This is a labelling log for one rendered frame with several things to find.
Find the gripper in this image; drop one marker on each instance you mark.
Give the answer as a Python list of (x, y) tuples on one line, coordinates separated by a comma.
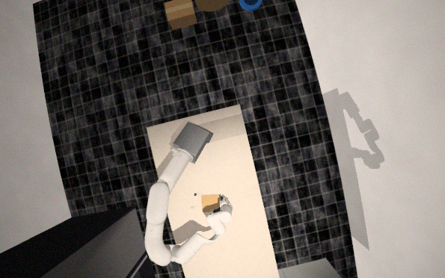
[(224, 200)]

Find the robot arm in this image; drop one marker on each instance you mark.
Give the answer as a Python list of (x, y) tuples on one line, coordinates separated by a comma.
[(157, 209)]

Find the tan square mat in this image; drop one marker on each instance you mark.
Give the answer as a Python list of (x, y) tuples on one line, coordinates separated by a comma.
[(210, 202)]

